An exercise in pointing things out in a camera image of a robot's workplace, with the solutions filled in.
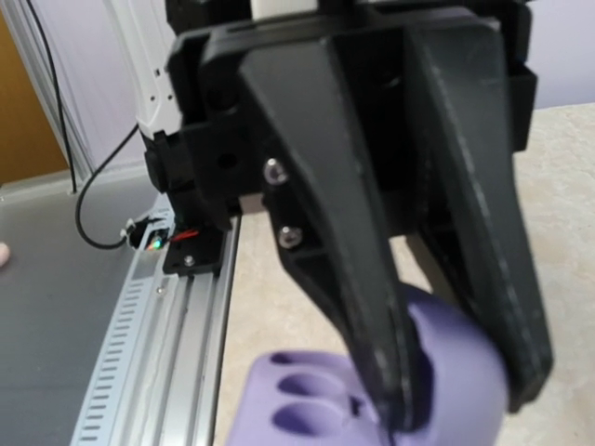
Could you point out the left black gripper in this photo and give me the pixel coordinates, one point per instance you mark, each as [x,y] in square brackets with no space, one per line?
[301,115]

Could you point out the purple earbud charging case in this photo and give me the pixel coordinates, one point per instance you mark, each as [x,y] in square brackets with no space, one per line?
[314,397]

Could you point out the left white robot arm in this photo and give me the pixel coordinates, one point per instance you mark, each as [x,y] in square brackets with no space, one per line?
[148,41]

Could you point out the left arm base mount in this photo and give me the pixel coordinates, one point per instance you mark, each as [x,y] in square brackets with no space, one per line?
[187,252]

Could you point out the aluminium front rail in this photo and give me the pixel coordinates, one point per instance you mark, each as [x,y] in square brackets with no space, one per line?
[157,375]

